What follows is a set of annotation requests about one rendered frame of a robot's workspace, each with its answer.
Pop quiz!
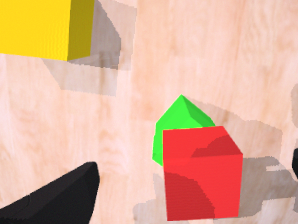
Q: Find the red block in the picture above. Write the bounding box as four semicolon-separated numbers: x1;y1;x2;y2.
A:
162;127;242;221

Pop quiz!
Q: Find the yellow block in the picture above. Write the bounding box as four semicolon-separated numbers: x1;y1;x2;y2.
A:
0;0;94;61

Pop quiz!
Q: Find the green block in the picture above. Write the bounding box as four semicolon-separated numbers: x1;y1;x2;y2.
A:
154;93;217;135
152;101;214;168

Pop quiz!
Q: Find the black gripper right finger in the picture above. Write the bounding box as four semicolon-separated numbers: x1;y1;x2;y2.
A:
291;148;298;180

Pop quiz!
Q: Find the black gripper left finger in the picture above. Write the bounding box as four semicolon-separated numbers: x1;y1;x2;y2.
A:
0;161;100;224

